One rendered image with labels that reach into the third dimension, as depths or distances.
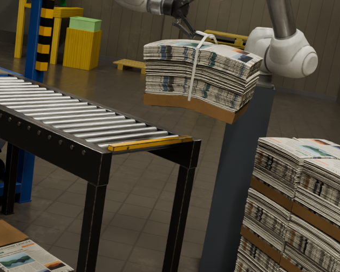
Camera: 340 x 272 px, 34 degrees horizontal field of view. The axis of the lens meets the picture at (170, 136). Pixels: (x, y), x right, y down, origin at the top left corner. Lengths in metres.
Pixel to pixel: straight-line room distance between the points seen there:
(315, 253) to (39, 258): 1.38
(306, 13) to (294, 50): 8.13
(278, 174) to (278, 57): 0.55
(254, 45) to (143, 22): 8.18
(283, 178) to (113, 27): 8.86
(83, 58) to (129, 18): 1.84
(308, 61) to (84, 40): 7.04
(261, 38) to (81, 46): 6.83
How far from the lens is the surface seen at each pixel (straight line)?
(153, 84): 2.09
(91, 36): 9.31
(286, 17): 2.52
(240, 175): 2.80
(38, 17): 3.32
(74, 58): 9.40
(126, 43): 10.91
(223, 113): 2.03
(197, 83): 2.04
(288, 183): 2.29
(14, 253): 2.95
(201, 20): 10.68
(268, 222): 2.40
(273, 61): 2.63
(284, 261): 2.34
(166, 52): 2.05
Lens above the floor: 1.34
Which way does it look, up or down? 14 degrees down
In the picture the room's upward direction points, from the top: 9 degrees clockwise
